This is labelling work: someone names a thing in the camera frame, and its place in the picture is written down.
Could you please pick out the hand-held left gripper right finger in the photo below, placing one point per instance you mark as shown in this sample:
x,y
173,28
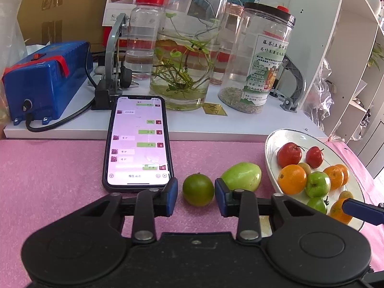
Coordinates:
x,y
220,196

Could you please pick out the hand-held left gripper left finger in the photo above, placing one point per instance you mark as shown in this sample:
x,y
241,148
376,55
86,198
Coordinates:
x,y
172,196

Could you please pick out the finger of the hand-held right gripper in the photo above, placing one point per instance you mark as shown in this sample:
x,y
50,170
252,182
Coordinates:
x,y
357,210

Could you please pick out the small olive-green fruit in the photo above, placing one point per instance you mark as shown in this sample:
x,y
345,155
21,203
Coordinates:
x,y
305,167
345,194

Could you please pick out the orange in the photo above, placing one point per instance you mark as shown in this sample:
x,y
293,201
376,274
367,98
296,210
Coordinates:
x,y
346,174
292,179
337,213
333,177

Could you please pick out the green lime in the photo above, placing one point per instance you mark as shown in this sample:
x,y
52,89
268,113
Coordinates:
x,y
198,189

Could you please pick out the green mango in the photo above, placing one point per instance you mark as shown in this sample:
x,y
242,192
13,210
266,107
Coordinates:
x,y
243,175

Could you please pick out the small green apple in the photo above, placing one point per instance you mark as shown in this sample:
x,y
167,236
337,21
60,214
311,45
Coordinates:
x,y
317,206

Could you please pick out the large green apple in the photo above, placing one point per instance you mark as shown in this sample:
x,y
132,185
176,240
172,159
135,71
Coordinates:
x,y
318,184

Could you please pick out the red apple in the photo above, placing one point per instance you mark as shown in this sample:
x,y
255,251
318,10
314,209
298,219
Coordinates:
x,y
314,157
289,155

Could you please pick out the white ceramic plate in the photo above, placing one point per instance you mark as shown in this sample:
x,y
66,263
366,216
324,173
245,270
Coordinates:
x,y
288,136

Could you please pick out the black smartphone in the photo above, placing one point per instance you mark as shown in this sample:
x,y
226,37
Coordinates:
x,y
138,144

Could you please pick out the gold sticker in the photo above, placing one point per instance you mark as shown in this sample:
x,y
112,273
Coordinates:
x,y
214,110

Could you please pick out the glass vase with water plants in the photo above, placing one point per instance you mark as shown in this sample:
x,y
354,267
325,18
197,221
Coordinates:
x,y
180,96

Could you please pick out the crumpled clear plastic bag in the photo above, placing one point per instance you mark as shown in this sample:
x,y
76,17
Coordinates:
x,y
318,102

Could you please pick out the pink floral tablecloth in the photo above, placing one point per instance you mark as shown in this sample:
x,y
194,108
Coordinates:
x,y
60,171

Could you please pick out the white platform board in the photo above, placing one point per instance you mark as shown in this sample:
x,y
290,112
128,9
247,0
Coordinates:
x,y
75,126

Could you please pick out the black power adapter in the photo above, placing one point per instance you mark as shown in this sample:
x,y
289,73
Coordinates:
x,y
126,76

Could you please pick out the plastic jar with black lid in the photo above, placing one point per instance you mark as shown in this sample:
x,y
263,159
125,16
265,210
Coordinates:
x,y
240,66

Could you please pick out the white shelf unit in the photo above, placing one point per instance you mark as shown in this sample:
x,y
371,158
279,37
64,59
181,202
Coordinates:
x,y
354,66

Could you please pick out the green potted plant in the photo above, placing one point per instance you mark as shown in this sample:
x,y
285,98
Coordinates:
x,y
376,57

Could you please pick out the blue machine box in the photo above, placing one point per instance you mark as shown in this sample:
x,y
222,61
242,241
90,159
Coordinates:
x,y
39,81

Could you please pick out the clear bottle with red cap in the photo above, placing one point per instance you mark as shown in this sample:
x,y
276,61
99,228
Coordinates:
x,y
144,21

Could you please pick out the cardboard box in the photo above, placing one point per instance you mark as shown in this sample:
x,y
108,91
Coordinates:
x,y
75,6

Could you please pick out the black bracket base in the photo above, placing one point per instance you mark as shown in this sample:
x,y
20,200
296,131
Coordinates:
x,y
103,96

